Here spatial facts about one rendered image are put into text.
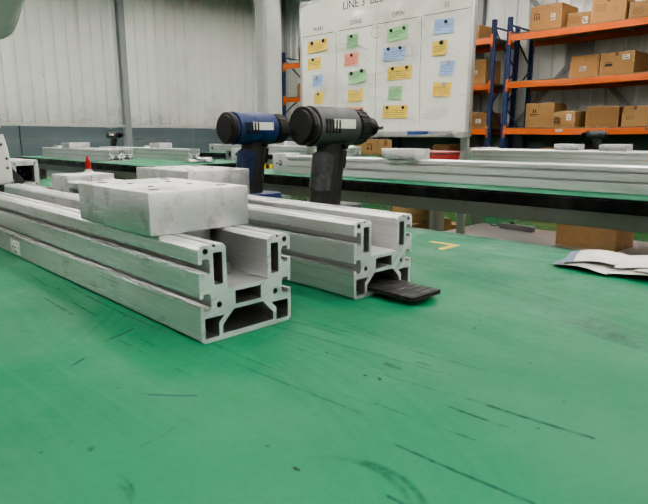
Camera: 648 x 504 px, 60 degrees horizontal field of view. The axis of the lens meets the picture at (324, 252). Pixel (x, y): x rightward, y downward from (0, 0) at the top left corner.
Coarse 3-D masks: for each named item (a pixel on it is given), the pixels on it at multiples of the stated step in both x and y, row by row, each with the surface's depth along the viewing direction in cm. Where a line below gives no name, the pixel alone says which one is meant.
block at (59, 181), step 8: (56, 176) 119; (64, 176) 116; (72, 176) 115; (80, 176) 117; (88, 176) 118; (96, 176) 119; (104, 176) 120; (112, 176) 121; (56, 184) 119; (64, 184) 116
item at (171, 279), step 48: (0, 192) 91; (48, 192) 91; (0, 240) 88; (48, 240) 72; (96, 240) 63; (144, 240) 52; (192, 240) 49; (240, 240) 54; (288, 240) 53; (96, 288) 62; (144, 288) 54; (192, 288) 47; (240, 288) 50; (288, 288) 54; (192, 336) 48
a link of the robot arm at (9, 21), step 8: (0, 0) 90; (8, 0) 91; (16, 0) 92; (24, 0) 94; (0, 8) 91; (8, 8) 92; (16, 8) 93; (0, 16) 92; (8, 16) 93; (16, 16) 95; (0, 24) 94; (8, 24) 95; (16, 24) 97; (0, 32) 95; (8, 32) 96
